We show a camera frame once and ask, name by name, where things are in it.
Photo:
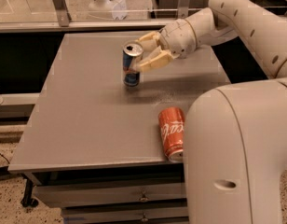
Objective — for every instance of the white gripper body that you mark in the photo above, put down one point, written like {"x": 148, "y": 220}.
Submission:
{"x": 178, "y": 37}

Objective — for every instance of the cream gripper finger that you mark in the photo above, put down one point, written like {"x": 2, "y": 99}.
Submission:
{"x": 150, "y": 41}
{"x": 154, "y": 59}

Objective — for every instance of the silver blue redbull can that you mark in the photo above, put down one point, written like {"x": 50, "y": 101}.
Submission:
{"x": 132, "y": 53}

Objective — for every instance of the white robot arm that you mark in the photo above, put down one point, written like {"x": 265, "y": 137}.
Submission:
{"x": 235, "y": 136}

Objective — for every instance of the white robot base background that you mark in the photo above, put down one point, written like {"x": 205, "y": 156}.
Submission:
{"x": 108, "y": 9}

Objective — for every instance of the grey drawer cabinet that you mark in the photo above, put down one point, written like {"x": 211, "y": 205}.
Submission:
{"x": 88, "y": 127}

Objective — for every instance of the upper grey drawer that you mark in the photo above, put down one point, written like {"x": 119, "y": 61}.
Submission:
{"x": 127, "y": 191}

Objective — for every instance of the grey drawer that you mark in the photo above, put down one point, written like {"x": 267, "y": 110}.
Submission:
{"x": 127, "y": 191}
{"x": 125, "y": 212}

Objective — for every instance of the lower grey drawer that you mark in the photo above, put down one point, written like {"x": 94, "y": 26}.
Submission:
{"x": 125, "y": 212}

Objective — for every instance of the black caster leg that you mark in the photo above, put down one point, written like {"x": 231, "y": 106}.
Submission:
{"x": 27, "y": 199}

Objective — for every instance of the metal railing frame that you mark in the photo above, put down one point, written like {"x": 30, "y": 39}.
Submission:
{"x": 50, "y": 15}

